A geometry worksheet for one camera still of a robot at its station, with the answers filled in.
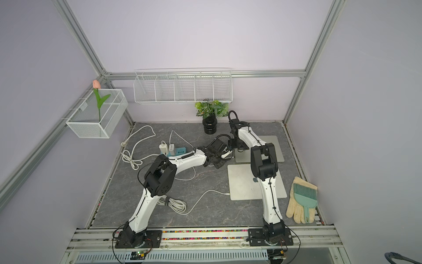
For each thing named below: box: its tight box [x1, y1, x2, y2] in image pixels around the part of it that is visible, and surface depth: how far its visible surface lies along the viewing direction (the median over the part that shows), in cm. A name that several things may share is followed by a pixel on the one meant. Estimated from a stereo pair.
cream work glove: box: [286, 176, 318, 224], surface depth 83 cm
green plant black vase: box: [194, 99, 229, 135], surface depth 96 cm
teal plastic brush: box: [293, 183, 318, 224], surface depth 86 cm
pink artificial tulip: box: [92, 79, 111, 122], surface depth 86 cm
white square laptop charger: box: [159, 140, 168, 154], surface depth 99 cm
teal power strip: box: [166, 146, 187, 157], surface depth 104 cm
